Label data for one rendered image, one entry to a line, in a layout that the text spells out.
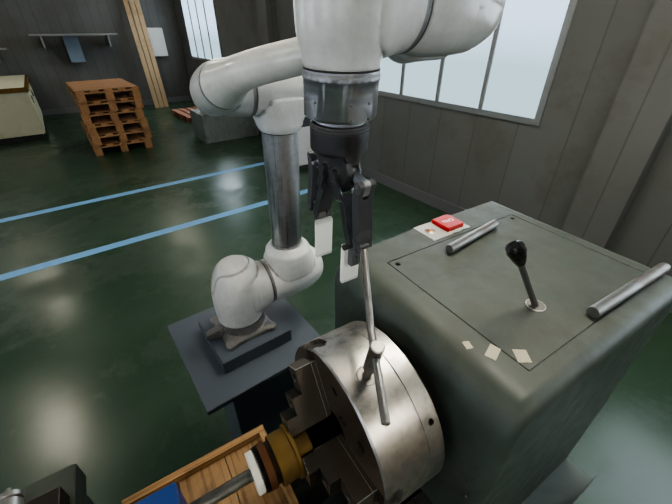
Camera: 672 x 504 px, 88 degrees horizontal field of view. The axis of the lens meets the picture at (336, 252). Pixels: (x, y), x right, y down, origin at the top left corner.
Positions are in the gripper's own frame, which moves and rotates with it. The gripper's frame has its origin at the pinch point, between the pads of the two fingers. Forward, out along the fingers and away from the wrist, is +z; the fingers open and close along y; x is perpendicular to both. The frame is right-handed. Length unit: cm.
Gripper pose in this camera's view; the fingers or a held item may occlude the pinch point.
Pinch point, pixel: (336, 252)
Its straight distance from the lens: 54.9
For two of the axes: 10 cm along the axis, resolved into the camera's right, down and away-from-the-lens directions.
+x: 8.5, -2.9, 4.4
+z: -0.2, 8.1, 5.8
